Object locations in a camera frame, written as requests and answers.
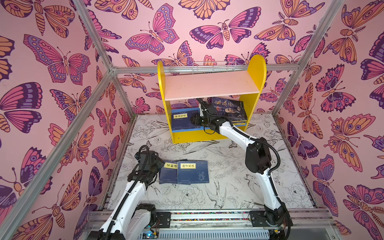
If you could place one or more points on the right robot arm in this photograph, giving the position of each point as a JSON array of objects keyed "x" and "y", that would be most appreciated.
[{"x": 261, "y": 159}]

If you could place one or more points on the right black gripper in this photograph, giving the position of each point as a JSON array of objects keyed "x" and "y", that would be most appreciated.
[{"x": 197, "y": 119}]

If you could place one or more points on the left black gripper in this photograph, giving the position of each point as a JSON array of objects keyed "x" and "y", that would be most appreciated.
[{"x": 158, "y": 161}]

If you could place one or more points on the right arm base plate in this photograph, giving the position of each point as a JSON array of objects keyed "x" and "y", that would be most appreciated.
[{"x": 261, "y": 219}]

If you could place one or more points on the dark blue portrait book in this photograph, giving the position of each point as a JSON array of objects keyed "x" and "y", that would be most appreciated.
[{"x": 233, "y": 110}]

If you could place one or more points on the small green circuit board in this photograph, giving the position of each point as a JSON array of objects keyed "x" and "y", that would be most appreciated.
[{"x": 149, "y": 235}]

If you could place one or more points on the aluminium frame bars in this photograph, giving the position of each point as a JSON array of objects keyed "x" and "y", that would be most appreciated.
[{"x": 41, "y": 115}]

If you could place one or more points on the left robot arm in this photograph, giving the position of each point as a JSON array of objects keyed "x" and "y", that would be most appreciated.
[{"x": 130, "y": 217}]

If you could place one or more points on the navy book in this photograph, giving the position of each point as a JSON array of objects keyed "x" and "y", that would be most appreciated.
[
  {"x": 193, "y": 172},
  {"x": 169, "y": 173},
  {"x": 181, "y": 120}
]

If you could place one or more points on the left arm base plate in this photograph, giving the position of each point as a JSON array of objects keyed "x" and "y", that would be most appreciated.
[{"x": 161, "y": 220}]

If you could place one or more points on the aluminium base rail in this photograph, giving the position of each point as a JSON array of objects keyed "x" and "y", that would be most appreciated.
[{"x": 308, "y": 224}]

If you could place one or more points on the yellow pink blue bookshelf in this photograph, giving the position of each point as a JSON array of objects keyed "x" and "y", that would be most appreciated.
[{"x": 248, "y": 85}]

